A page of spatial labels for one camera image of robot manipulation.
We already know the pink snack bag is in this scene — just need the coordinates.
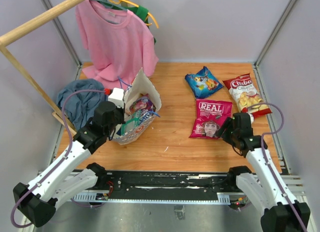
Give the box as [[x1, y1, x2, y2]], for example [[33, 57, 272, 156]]
[[189, 99, 233, 139]]

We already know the green white snack pack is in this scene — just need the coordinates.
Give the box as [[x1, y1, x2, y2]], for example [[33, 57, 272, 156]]
[[120, 110, 153, 135]]

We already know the blue checkered paper bag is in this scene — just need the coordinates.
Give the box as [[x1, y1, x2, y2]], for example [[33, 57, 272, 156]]
[[113, 69, 162, 145]]

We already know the pink purple snack pouch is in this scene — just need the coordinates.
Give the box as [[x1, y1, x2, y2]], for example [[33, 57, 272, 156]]
[[128, 94, 156, 114]]

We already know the red Chuba chips bag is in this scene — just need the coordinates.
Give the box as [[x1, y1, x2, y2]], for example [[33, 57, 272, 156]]
[[223, 73, 272, 118]]

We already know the blue snack bag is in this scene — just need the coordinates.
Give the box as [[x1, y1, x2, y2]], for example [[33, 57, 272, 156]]
[[184, 66, 223, 99]]

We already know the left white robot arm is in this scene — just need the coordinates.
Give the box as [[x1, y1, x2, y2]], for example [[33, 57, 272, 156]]
[[10, 101, 125, 228]]

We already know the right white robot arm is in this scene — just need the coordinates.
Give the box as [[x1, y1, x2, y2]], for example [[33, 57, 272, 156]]
[[215, 113, 311, 232]]

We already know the blue crumpled cloth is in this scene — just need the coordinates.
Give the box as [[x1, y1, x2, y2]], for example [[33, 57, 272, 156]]
[[55, 79, 107, 130]]

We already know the pink t-shirt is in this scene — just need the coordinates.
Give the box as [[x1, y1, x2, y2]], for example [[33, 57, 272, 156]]
[[75, 0, 158, 89]]

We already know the green garment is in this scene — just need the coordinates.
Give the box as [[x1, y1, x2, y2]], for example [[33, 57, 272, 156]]
[[92, 0, 159, 28]]

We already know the grey-blue hanger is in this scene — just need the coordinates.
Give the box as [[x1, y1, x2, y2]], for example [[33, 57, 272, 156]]
[[91, 0, 127, 11]]

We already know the yellow hanger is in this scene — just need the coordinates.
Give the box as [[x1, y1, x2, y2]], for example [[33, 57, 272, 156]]
[[108, 0, 159, 28]]

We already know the wooden clothes rack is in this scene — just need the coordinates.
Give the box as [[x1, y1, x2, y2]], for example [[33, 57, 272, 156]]
[[0, 0, 151, 134]]

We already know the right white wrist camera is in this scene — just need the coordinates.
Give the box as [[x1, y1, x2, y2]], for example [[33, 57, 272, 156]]
[[249, 113, 255, 123]]

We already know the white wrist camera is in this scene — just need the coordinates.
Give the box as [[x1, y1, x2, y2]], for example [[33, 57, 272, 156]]
[[249, 113, 255, 123], [107, 88, 125, 108]]

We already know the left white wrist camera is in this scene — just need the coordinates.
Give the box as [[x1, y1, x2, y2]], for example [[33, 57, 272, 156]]
[[107, 88, 125, 108]]

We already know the grey slotted cable duct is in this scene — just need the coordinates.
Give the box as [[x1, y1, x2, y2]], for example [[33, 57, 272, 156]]
[[72, 192, 231, 205]]

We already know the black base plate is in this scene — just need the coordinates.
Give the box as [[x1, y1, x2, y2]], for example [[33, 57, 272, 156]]
[[96, 171, 241, 201]]

